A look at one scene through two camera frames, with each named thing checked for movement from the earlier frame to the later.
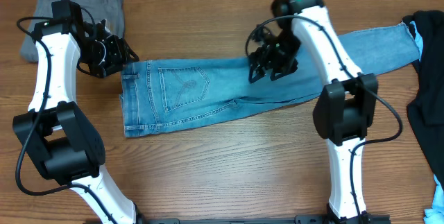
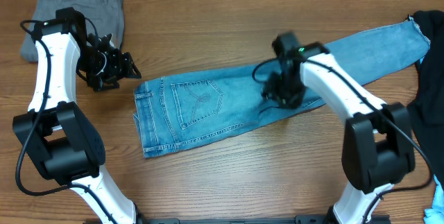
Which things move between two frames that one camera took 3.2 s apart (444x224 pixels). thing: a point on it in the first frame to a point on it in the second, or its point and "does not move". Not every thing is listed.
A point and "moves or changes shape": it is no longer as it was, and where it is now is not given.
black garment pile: (426, 113) does not move
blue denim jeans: (166, 94) moves or changes shape
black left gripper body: (104, 57) to (100, 68)
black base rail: (311, 219) does not move
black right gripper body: (269, 61) to (282, 94)
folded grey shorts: (103, 3) does not move
